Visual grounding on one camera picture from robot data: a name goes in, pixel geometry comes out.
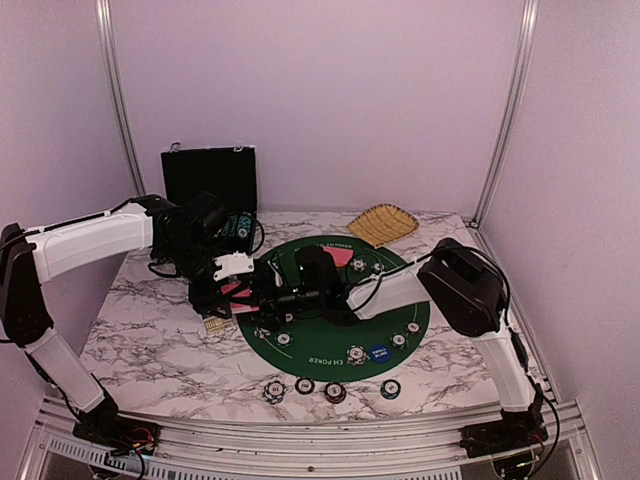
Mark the hundred chip front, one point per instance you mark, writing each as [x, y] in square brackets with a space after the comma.
[304, 386]

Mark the teal chip row in case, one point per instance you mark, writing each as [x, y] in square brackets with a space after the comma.
[244, 225]

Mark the right aluminium frame post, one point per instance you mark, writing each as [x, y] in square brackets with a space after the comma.
[515, 93]

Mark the green chip row in case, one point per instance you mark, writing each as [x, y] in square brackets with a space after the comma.
[230, 228]

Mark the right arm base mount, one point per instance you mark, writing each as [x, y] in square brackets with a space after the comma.
[498, 437]

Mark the red-backed playing card deck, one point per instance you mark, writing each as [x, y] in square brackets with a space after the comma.
[240, 299]

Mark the blue small blind button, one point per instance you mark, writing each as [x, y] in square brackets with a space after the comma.
[380, 353]

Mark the placed ten chips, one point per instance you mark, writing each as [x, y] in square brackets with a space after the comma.
[262, 333]
[358, 265]
[356, 355]

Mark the black poker chip case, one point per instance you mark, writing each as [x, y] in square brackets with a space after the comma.
[228, 173]

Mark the blue ten chip stack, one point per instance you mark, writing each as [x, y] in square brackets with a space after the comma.
[274, 392]

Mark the dealt card seat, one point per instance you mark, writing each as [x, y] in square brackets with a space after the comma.
[341, 256]

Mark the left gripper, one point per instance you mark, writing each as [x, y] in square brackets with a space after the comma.
[203, 299]

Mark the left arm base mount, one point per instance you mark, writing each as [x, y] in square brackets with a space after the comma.
[123, 436]

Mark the green fifty chip stack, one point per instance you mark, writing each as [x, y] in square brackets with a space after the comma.
[390, 389]

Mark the aluminium frame post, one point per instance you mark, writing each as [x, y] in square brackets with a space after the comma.
[116, 89]
[515, 93]

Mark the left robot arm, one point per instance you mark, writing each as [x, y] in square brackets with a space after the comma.
[33, 257]

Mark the blue gold card box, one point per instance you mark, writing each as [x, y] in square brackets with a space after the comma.
[215, 325]

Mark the left aluminium frame post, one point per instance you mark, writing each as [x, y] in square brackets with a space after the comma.
[116, 89]

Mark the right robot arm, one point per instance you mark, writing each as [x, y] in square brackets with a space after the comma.
[466, 287]

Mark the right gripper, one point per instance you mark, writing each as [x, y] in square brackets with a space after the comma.
[274, 316]

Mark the front aluminium rail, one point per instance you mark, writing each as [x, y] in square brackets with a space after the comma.
[411, 447]

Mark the woven bamboo tray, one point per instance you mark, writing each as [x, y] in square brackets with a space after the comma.
[383, 224]

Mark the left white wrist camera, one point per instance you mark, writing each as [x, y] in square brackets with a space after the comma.
[232, 265]

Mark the round green poker mat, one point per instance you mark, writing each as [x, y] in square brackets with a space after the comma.
[319, 348]

